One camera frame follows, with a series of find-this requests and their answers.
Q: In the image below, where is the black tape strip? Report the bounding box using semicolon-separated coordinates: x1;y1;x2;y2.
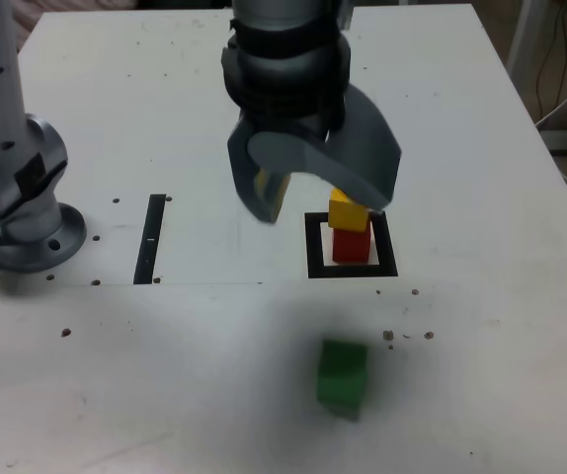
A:
132;194;167;286

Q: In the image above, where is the grey box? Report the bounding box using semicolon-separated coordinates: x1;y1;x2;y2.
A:
539;128;567;155

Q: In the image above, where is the red cube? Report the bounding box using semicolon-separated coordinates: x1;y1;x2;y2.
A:
331;226;373;265

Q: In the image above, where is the green cube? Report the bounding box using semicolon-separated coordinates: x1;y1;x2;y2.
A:
315;339;369;416

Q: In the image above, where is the black background cable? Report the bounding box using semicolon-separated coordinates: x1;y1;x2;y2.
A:
534;0;567;127

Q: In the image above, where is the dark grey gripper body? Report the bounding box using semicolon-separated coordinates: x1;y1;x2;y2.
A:
220;32;353;145

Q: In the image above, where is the yellow cube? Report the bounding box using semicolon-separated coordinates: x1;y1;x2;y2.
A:
327;189;369;233

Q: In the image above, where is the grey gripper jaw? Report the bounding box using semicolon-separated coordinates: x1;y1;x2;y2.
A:
226;124;293;224
246;83;404;214

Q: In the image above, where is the white frame post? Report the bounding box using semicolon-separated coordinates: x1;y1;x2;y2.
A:
505;0;536;75

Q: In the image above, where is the pink striped cloth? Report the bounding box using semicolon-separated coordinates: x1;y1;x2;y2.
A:
11;0;47;48

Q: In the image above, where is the black tape square outline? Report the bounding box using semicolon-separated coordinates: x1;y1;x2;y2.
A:
303;210;399;279

